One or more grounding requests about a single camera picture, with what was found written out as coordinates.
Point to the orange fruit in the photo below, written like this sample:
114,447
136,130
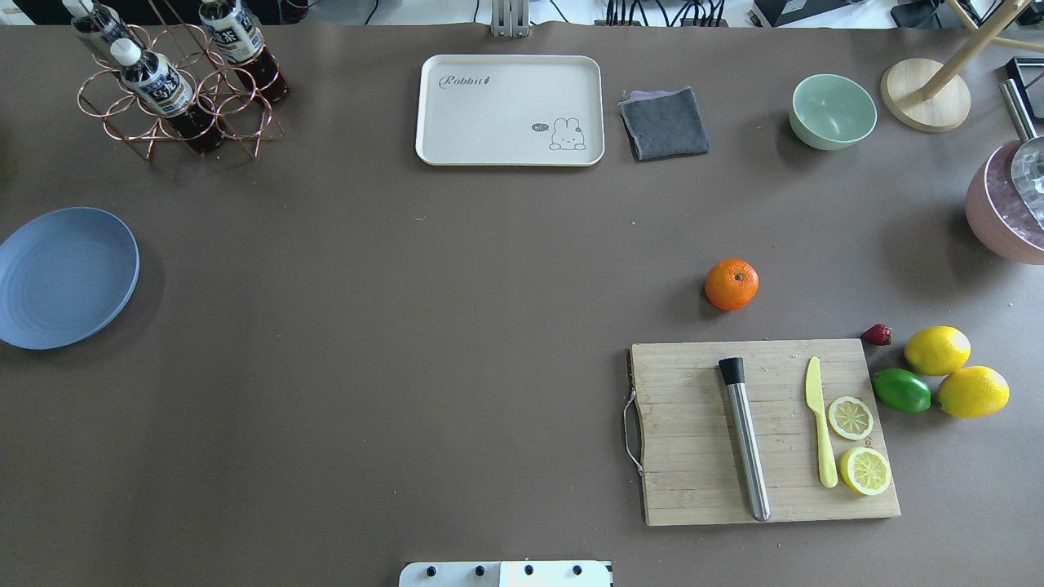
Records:
731,284

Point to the blue plate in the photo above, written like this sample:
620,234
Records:
64,276

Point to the cream rabbit tray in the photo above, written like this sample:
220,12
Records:
510,110

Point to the grey folded cloth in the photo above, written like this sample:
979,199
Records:
664,123

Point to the steel muddler black tip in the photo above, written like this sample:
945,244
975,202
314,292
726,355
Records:
733,371

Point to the wooden cutting board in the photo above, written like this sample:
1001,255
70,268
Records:
692,472

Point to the yellow plastic knife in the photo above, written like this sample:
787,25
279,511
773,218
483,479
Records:
813,389

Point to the upper lemon half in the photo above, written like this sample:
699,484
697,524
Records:
850,418

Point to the lemon half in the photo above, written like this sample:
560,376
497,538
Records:
850,418
865,471

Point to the green bowl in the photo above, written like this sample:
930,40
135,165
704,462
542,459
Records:
829,112

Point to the red strawberry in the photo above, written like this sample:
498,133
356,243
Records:
877,335

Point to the lower lemon half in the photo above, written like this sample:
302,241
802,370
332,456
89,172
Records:
865,471

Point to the green lime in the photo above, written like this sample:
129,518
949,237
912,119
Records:
902,390

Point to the right tea bottle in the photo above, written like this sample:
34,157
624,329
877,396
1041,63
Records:
241,44

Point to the tea bottle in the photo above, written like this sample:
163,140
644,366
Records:
98,27
241,44
160,86

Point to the upper whole lemon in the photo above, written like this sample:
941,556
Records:
938,351

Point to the whole lemon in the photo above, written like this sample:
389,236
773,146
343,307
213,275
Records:
938,351
974,391

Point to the front tea bottle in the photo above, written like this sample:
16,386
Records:
160,86

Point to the wooden cup stand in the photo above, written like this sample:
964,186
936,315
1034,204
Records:
930,96

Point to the lower whole lemon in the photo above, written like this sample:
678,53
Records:
974,391

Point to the pink bowl with ice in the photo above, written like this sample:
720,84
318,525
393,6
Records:
996,213

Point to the left tea bottle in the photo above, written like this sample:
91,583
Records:
98,27

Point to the metal ice scoop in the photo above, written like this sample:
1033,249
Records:
1026,168

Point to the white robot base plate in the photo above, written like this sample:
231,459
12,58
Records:
508,573

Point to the copper wire bottle rack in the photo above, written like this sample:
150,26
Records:
181,37

